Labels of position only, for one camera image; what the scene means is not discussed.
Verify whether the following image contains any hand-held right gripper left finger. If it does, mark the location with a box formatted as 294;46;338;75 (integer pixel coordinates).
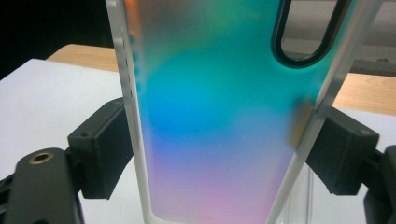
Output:
67;97;134;200

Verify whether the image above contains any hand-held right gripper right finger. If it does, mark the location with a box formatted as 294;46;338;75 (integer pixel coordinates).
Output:
305;105;381;196

